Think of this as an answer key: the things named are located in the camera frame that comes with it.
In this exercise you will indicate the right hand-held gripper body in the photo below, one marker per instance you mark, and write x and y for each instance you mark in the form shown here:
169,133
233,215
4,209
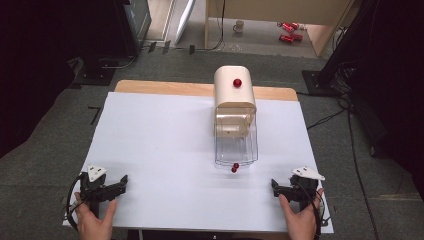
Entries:
304,186

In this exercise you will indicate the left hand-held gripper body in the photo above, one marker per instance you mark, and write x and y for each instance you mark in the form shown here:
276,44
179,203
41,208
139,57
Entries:
94,189

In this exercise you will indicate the person's right hand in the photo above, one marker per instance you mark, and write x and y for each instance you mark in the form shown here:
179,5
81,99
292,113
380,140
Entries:
300,220

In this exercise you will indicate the person's left hand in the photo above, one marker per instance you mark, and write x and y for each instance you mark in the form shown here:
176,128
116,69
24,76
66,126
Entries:
95,223

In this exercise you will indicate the white table sheet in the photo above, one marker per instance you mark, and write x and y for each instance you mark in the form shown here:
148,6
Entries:
160,160

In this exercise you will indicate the clear plastic drawer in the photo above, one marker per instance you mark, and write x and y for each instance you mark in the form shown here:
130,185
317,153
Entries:
237,150

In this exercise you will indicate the dark curtain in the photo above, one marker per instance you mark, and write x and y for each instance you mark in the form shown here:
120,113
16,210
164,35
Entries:
396,100
33,66

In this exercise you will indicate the black metal stand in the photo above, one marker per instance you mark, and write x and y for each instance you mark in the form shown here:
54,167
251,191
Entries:
340,43

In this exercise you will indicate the red drink can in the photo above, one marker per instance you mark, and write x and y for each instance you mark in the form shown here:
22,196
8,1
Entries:
289,26
290,38

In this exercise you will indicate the black cabinet with screen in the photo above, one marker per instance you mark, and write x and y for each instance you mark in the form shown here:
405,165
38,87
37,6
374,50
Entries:
131,26

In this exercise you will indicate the grey mug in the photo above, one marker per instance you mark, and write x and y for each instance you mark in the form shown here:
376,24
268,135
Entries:
238,26

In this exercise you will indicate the white leaning panel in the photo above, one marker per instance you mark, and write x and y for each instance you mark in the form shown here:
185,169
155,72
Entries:
185,20

